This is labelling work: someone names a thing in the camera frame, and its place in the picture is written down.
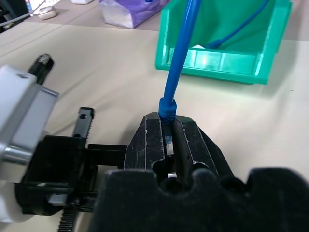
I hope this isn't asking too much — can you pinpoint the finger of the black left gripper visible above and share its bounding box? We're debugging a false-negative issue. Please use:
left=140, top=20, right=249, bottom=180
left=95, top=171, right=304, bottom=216
left=72, top=107, right=129, bottom=168
left=57, top=207, right=78, bottom=232

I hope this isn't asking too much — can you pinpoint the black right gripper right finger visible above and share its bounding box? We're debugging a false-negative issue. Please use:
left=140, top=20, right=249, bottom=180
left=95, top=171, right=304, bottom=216
left=171, top=116, right=235, bottom=181

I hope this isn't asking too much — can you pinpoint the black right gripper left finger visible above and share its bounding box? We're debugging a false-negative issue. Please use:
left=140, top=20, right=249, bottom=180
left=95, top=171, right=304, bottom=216
left=124, top=112, right=169, bottom=172

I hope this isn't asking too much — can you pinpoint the blue ethernet cable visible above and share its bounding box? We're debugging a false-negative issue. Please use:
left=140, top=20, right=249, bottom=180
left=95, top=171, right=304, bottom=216
left=158, top=0, right=271, bottom=155

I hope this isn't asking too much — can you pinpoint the black plug with silver tip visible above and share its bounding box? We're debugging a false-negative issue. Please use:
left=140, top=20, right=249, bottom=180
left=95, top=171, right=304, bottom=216
left=27, top=53, right=55, bottom=86

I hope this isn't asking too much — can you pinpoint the green plastic bin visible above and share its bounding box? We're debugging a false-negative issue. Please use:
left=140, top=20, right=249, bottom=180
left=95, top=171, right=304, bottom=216
left=154, top=0, right=293, bottom=86

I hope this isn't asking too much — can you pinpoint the purple and white plastic bag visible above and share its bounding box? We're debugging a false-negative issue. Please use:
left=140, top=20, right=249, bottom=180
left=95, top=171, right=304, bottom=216
left=99, top=0, right=170, bottom=29

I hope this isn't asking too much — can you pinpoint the white round object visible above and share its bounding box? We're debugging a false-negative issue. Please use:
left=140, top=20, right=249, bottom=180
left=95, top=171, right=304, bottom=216
left=37, top=5, right=57, bottom=21

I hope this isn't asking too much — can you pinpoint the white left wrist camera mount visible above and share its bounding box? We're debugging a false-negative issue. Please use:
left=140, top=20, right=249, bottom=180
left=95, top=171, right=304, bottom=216
left=0, top=64, right=60, bottom=223

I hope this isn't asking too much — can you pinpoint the grey cable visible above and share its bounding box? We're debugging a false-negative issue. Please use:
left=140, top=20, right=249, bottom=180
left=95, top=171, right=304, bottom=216
left=0, top=0, right=48, bottom=28

